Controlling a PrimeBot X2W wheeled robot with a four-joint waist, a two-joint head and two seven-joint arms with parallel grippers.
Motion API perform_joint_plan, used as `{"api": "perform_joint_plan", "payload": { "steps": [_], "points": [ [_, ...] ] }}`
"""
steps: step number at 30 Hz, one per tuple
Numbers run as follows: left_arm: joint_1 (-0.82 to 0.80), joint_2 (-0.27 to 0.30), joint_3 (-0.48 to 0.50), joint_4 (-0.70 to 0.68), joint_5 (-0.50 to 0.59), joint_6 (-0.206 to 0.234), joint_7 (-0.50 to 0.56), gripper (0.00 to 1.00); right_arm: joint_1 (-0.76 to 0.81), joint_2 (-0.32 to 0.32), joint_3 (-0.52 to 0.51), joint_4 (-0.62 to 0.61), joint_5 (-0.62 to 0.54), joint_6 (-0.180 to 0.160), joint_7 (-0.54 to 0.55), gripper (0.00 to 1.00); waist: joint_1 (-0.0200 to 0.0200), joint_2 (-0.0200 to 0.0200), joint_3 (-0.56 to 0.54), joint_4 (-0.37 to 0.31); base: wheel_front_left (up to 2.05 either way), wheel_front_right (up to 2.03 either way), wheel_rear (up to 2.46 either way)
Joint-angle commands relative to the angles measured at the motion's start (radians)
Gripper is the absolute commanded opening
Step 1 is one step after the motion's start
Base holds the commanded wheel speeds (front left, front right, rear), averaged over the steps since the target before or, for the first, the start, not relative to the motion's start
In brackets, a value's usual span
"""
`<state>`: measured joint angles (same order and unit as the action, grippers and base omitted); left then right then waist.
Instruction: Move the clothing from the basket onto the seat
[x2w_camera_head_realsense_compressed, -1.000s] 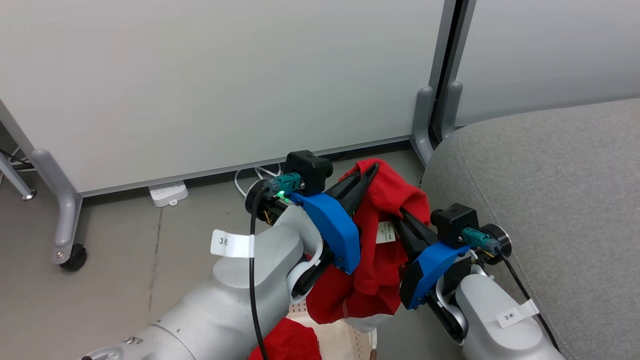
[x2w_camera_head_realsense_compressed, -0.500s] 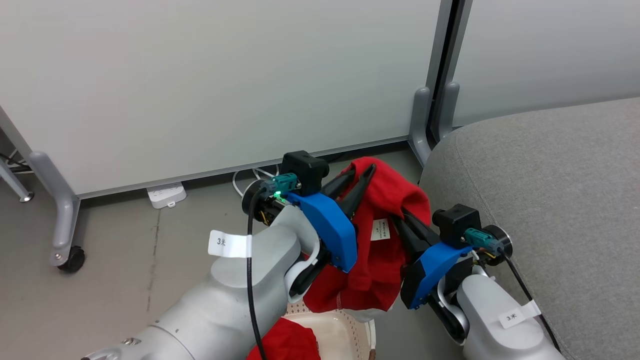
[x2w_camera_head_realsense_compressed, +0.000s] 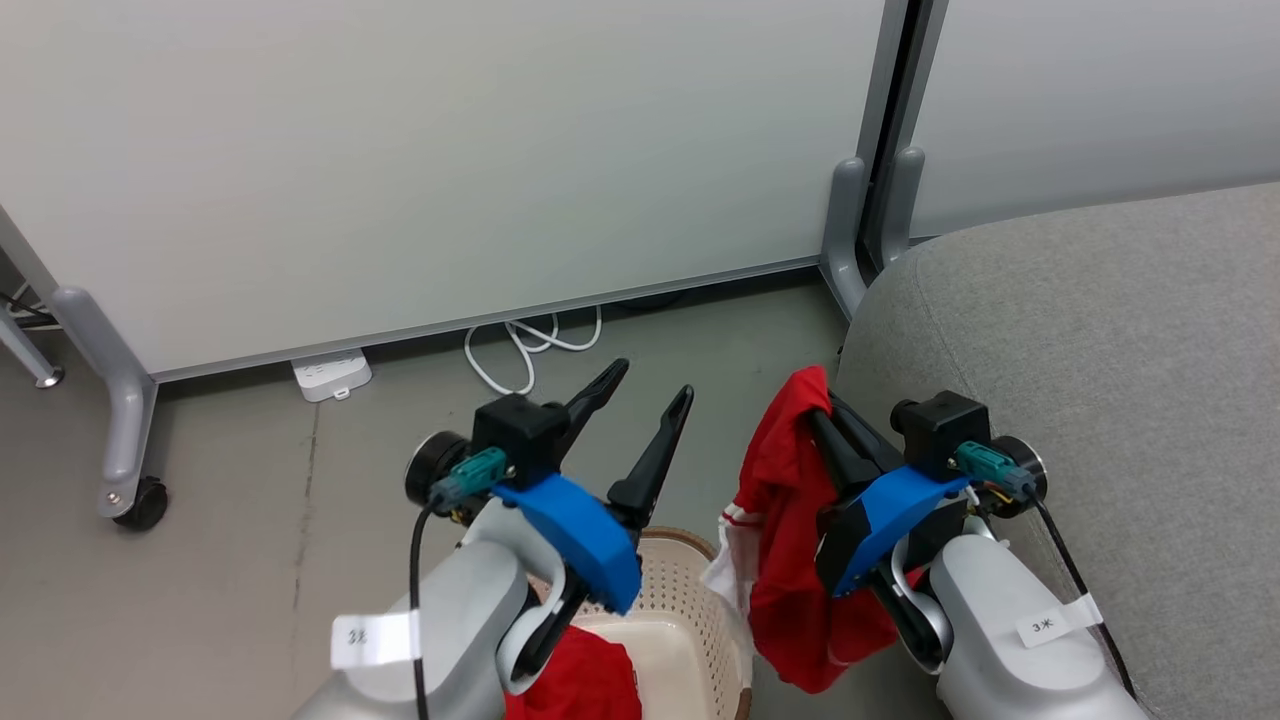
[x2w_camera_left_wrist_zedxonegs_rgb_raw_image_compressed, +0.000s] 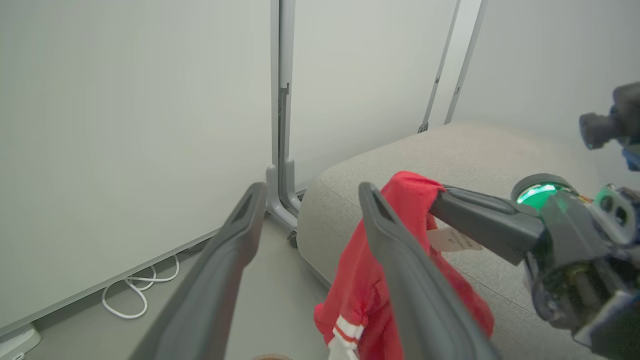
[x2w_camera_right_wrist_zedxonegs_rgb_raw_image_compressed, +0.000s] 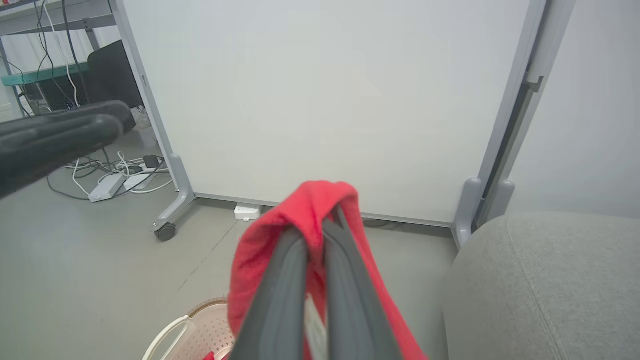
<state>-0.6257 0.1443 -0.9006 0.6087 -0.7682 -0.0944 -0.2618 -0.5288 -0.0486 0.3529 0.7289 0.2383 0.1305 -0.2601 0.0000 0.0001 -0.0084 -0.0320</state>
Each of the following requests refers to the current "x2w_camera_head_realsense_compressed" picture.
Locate black floor cables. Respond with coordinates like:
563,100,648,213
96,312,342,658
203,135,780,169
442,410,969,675
0,284,53,333

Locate wide white partition panel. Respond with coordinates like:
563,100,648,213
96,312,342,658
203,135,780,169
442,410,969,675
0,0,893,385

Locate red garment with white trim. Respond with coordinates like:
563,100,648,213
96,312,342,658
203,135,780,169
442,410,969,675
702,365,928,695

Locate cream perforated laundry basket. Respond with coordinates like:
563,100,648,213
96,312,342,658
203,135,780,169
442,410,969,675
528,526,757,720

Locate grey partition foot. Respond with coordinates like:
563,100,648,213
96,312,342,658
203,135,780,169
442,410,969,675
879,147,927,269
819,155,873,322

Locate thin grey tube leg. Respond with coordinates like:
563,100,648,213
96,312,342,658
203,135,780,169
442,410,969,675
0,302,67,390

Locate plain red garment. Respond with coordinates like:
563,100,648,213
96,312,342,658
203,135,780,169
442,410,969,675
504,624,644,720

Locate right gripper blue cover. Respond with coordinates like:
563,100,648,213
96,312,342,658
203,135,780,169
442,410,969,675
805,394,974,600

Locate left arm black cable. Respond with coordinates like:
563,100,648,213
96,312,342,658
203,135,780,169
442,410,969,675
408,498,443,720

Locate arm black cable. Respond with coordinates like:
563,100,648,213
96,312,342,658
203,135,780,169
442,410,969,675
1033,498,1139,703
408,498,443,720

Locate grey partition leg with caster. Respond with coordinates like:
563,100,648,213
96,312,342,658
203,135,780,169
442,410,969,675
48,284,169,532

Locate narrow white partition panel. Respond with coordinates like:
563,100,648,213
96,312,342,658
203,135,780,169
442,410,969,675
905,0,1280,242

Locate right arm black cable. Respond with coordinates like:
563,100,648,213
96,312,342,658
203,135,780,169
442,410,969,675
1033,498,1139,703

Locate white power strip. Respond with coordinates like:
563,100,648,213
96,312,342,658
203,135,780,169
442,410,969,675
291,348,374,403

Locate white coiled cable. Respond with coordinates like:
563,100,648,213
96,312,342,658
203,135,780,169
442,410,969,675
463,305,604,397

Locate grey fabric sofa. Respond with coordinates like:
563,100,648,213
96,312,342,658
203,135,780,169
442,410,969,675
833,180,1280,720

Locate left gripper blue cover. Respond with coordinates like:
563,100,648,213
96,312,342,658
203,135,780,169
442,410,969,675
490,358,695,617

